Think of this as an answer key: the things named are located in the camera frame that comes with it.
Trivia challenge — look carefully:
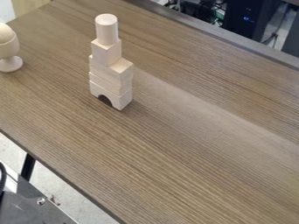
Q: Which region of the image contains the black metal base plate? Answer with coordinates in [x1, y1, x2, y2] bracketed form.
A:
[0, 174, 80, 224]

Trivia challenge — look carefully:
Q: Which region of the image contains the light wooden cube block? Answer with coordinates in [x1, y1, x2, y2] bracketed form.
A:
[89, 38, 123, 67]

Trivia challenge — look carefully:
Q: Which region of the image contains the light wooden arch block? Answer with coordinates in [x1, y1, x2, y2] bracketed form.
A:
[88, 80, 134, 111]

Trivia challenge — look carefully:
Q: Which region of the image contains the light wooden rectangular block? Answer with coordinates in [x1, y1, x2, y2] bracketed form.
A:
[87, 54, 136, 83]

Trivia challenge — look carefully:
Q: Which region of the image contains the wooden egg cup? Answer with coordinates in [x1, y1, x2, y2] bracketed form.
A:
[0, 32, 25, 74]

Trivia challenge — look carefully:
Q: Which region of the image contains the light wooden flat block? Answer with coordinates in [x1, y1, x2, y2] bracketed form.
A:
[87, 71, 135, 96]

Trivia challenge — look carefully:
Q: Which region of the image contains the light wooden cylinder block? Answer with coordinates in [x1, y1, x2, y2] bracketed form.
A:
[94, 13, 121, 46]

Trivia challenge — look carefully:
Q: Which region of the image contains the black computer tower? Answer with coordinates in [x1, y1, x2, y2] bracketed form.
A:
[223, 0, 283, 40]

